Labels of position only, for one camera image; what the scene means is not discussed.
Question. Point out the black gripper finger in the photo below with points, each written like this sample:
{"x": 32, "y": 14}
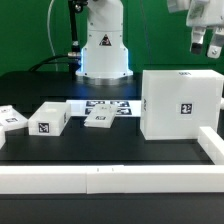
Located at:
{"x": 216, "y": 44}
{"x": 197, "y": 38}

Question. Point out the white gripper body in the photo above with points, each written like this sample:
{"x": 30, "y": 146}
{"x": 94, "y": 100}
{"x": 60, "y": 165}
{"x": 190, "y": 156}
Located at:
{"x": 201, "y": 13}

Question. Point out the white cabinet body box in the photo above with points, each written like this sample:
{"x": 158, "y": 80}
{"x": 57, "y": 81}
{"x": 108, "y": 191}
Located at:
{"x": 176, "y": 103}

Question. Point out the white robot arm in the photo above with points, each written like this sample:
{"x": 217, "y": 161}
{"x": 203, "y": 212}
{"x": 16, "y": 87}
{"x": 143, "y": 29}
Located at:
{"x": 104, "y": 55}

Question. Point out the white cabinet door panel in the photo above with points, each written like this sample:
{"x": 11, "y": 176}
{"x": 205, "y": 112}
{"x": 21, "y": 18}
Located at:
{"x": 101, "y": 116}

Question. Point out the white cabinet top block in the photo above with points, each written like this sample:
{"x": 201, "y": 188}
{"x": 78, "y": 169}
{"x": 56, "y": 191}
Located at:
{"x": 50, "y": 119}

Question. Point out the white block at left edge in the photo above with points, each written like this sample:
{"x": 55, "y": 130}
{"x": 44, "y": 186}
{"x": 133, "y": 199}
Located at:
{"x": 2, "y": 137}

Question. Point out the white L-shaped fence wall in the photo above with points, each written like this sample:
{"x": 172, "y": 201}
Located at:
{"x": 121, "y": 178}

